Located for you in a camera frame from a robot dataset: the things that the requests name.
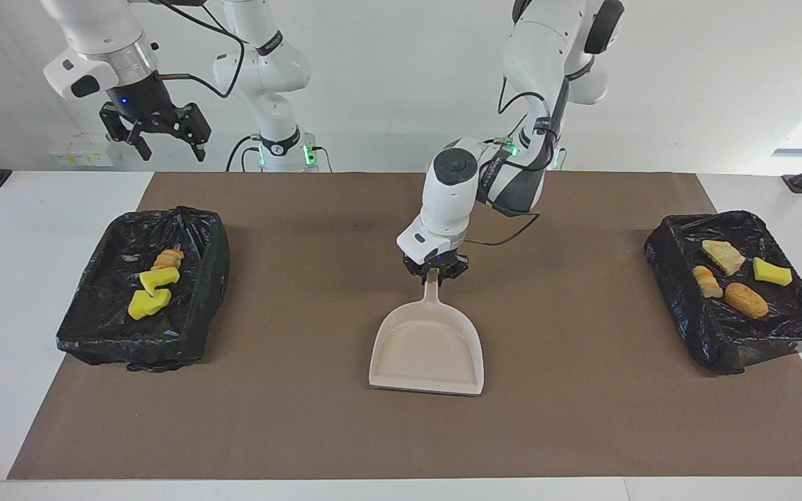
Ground small yellow sponge piece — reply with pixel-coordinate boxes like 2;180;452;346
752;257;794;287

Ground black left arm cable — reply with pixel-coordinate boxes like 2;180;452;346
464;66;572;248

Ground white wall socket boxes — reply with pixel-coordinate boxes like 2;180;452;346
47;133;122;168

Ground yellow sponge with green back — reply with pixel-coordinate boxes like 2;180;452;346
127;289;172;321
139;267;181;296

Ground pale toy cracker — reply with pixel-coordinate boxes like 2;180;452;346
701;239;747;277

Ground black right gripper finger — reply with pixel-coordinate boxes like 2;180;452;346
175;102;212;163
99;102;152;161

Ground brown table mat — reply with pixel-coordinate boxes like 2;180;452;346
8;172;802;481

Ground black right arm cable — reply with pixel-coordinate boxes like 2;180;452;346
154;0;246;100

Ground striped toy bread roll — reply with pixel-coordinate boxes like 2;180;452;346
692;265;724;299

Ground brown oval toy bread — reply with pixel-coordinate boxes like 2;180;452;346
724;282;769;320

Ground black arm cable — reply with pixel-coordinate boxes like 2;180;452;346
154;0;246;100
464;66;572;248

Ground bin with black liner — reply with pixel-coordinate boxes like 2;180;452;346
56;206;230;372
643;210;802;375

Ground beige plastic dustpan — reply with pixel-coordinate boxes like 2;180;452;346
369;268;485;396

